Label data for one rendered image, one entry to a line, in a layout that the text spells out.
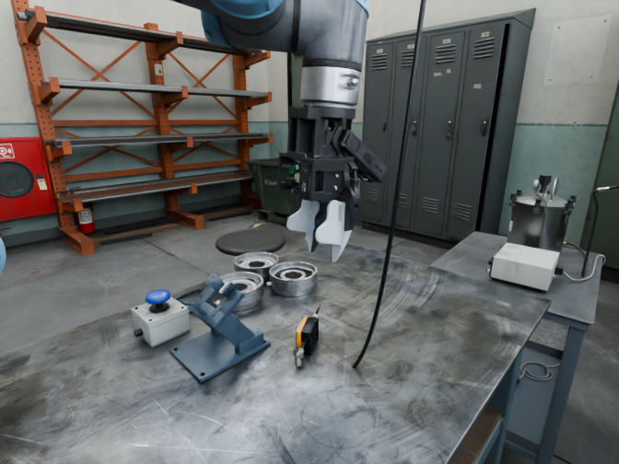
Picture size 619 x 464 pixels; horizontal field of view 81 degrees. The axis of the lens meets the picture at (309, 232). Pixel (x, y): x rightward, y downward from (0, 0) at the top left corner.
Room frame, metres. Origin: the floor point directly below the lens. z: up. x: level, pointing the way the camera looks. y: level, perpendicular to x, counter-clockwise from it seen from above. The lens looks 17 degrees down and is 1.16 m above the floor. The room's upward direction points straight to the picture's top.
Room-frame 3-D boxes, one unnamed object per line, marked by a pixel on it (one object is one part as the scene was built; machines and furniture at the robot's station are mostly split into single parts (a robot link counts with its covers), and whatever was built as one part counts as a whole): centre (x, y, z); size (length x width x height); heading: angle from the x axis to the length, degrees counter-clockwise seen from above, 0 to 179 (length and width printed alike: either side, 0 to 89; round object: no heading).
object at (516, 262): (1.13, -0.74, 0.83); 0.41 x 0.19 x 0.30; 140
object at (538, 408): (1.17, -0.73, 0.34); 0.67 x 0.46 x 0.68; 140
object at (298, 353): (0.53, 0.00, 0.82); 0.17 x 0.02 x 0.04; 166
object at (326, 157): (0.49, -0.01, 1.11); 0.09 x 0.08 x 0.12; 131
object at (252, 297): (0.67, 0.15, 0.82); 0.10 x 0.10 x 0.04
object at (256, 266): (0.79, 0.13, 0.82); 0.10 x 0.10 x 0.04
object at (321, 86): (0.49, -0.03, 1.19); 0.08 x 0.08 x 0.05
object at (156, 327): (0.55, 0.26, 0.82); 0.08 x 0.07 x 0.05; 136
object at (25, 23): (4.05, 1.45, 1.05); 2.38 x 0.70 x 2.10; 136
